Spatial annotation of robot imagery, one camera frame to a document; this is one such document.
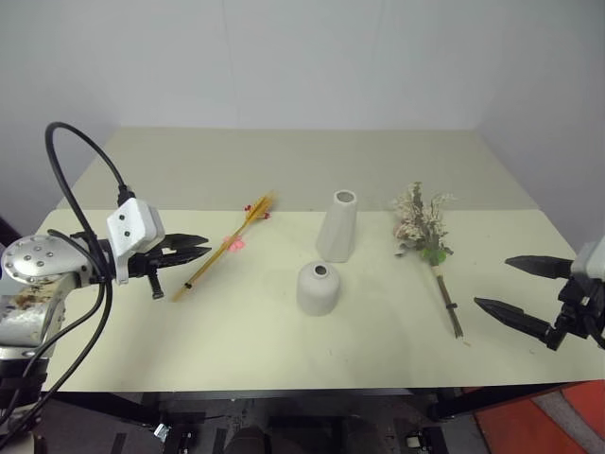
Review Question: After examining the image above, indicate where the short white ceramic vase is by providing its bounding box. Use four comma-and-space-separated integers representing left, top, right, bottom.
295, 260, 343, 318

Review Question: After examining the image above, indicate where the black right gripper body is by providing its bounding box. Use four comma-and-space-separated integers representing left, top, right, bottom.
553, 272, 605, 351

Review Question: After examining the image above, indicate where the black metal table frame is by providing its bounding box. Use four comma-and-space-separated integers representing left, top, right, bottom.
41, 383, 576, 454

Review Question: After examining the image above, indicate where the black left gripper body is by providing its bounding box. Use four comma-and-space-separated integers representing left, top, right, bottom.
125, 245, 174, 303

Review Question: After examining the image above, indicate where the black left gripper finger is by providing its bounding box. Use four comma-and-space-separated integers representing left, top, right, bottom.
161, 245, 213, 270
164, 232, 210, 250

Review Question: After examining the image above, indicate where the dried white green flower bouquet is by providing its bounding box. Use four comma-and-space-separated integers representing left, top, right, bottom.
389, 180, 472, 347

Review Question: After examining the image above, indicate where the tall white ceramic vase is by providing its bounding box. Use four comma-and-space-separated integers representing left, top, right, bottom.
315, 189, 359, 264

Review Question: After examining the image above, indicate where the bundle of wooden sticks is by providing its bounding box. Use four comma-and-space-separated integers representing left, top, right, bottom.
170, 189, 277, 305

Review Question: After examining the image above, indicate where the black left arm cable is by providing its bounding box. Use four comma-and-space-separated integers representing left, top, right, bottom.
0, 121, 136, 444

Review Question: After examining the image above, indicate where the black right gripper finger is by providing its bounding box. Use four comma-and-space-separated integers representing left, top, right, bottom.
473, 296, 560, 352
504, 254, 576, 282

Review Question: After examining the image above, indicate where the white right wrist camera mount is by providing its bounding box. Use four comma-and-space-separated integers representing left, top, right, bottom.
570, 235, 605, 283

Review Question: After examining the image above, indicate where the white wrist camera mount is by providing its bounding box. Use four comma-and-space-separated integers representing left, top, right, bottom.
570, 235, 605, 283
104, 197, 166, 287

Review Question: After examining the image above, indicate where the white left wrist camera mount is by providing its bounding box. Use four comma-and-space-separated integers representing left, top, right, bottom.
104, 197, 166, 287

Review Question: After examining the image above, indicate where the red floor mat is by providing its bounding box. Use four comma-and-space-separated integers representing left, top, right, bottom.
465, 377, 605, 454

